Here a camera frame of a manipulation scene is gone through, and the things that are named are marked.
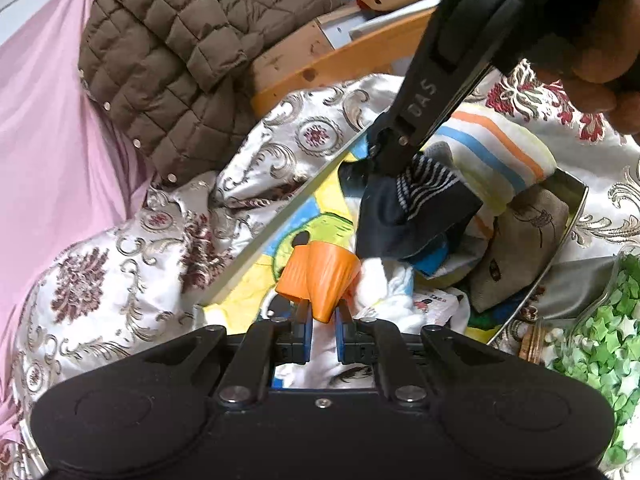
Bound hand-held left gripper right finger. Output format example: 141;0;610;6
335;304;517;406

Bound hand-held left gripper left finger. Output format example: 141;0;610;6
129;301;315;406

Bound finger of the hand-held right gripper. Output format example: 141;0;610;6
366;122;420;179

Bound navy sock with striped cuff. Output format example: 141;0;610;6
355;152;483;261

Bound white sock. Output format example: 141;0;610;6
272;240;418;391

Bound grey box with cartoon lining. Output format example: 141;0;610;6
192;125;626;346

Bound printed tissue packet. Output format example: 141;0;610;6
412;290;471;341

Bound pastel striped sock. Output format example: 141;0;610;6
425;102;558;241

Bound beige linen drawstring pouch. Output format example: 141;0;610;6
467;187;571;313

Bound person's right hand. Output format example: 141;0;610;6
530;0;640;136

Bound white panel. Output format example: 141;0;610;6
275;0;441;43

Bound blue cloth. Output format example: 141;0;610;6
407;240;481;286

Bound floral satin bedspread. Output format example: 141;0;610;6
10;60;640;480

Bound brown quilted jacket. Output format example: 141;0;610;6
77;0;351;186

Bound bag of green beads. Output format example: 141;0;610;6
520;250;640;471

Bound pink bed sheet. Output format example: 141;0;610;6
0;0;156;446

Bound wooden bed frame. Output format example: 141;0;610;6
250;0;451;116

